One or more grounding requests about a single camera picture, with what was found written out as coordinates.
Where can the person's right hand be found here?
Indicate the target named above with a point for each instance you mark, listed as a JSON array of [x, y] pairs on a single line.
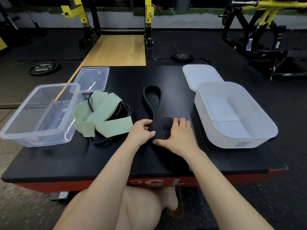
[[180, 141]]

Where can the person's left hand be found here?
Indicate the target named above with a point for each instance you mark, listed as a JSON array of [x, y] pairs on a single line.
[[140, 134]]

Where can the thin black resistance band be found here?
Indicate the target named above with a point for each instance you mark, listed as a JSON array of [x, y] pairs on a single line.
[[122, 110]]

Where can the wide black resistance band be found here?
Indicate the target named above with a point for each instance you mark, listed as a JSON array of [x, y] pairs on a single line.
[[156, 105]]

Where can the white plastic bin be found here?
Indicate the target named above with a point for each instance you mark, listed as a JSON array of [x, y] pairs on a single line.
[[235, 116]]

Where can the clear plastic container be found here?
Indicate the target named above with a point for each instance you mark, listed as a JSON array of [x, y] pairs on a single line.
[[40, 116]]

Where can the person's left forearm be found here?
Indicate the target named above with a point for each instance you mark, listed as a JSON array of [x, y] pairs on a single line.
[[100, 191]]

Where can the person's right forearm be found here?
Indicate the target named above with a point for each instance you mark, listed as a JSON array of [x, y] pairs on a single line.
[[227, 196]]

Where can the person's left leg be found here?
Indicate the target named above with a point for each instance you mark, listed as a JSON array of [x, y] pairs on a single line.
[[144, 208]]

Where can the brown sandal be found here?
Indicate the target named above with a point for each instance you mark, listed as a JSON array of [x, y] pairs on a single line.
[[179, 206]]

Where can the white plastic lid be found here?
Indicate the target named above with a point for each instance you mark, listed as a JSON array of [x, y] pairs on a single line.
[[202, 77]]

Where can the black plyo platform red side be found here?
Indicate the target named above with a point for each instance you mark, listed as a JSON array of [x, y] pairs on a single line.
[[72, 160]]

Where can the clear plastic lid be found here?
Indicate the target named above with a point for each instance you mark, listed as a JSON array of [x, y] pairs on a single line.
[[91, 79]]

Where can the black weight plate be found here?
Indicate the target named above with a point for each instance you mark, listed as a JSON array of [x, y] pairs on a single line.
[[44, 68], [182, 57]]

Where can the wooden lifting platform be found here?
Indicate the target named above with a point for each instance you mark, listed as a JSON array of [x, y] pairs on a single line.
[[117, 51]]

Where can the yellow black squat rack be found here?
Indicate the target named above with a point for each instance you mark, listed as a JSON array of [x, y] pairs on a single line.
[[149, 11]]

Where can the yellow black exercise machine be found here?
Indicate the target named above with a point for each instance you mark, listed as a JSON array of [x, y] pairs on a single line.
[[259, 23]]

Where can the black upright bar holder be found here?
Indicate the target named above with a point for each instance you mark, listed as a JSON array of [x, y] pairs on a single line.
[[33, 19]]

